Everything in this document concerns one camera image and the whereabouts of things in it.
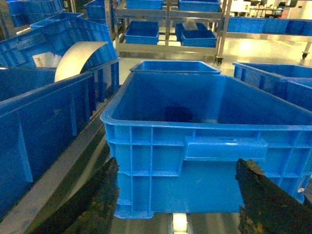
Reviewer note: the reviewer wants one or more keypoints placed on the blue plastic crate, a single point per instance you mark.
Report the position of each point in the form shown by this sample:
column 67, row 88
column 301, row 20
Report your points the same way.
column 290, row 82
column 40, row 117
column 177, row 139

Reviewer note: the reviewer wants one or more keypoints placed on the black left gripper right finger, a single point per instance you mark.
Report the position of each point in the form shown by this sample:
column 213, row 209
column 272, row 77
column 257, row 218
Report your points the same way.
column 267, row 208

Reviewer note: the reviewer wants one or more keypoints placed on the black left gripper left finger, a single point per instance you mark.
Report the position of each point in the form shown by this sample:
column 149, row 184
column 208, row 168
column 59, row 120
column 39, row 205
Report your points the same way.
column 90, row 210

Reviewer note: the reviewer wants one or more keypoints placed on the rear steel shelf rack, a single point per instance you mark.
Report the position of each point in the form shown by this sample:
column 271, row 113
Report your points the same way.
column 167, row 46

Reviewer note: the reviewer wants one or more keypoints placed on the blue crate behind centre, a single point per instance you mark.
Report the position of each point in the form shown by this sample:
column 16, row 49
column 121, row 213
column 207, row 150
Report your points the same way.
column 174, row 66

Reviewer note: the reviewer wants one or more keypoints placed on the curved white paper sheet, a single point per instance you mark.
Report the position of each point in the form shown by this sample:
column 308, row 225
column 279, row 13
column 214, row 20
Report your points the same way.
column 73, row 61

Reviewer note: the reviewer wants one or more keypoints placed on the right blue plastic crate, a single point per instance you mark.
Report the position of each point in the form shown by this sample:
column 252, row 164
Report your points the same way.
column 290, row 82

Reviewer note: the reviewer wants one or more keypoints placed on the centre blue plastic crate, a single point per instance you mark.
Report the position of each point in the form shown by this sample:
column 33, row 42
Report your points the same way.
column 177, row 139

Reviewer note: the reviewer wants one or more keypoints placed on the left blue plastic crate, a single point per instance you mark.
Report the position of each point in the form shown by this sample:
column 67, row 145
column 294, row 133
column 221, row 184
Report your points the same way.
column 40, row 117

